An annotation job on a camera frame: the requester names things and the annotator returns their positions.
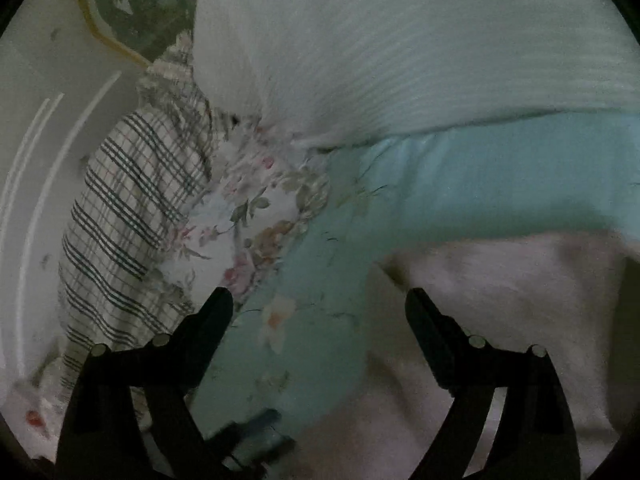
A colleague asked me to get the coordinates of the white red-flowered cloth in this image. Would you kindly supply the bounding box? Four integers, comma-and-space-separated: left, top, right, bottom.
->
0, 360, 76, 461

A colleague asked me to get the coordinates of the white floral pillow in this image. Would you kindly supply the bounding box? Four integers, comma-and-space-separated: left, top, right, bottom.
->
150, 115, 332, 311

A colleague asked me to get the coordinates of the plaid pillow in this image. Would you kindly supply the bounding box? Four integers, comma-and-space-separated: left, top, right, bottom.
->
57, 30, 221, 401

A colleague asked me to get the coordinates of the teal floral bed sheet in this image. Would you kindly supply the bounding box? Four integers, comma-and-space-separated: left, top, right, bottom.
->
190, 110, 640, 461

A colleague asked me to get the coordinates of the green leaf patterned cloth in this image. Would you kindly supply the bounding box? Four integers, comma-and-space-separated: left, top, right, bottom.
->
65, 0, 201, 68

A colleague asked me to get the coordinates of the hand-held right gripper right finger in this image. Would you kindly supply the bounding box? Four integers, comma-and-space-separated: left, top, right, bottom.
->
405, 288, 584, 480

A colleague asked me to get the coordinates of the pale pink garment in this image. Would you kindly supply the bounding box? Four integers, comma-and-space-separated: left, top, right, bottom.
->
295, 230, 637, 480

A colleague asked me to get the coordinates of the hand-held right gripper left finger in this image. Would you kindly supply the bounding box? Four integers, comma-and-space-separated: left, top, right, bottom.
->
55, 287, 234, 480

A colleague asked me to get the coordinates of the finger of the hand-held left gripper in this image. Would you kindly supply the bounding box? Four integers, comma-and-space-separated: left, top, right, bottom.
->
206, 408, 297, 472

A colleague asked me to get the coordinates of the white ribbed blanket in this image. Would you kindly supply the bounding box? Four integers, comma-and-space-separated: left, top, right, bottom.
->
192, 0, 640, 153

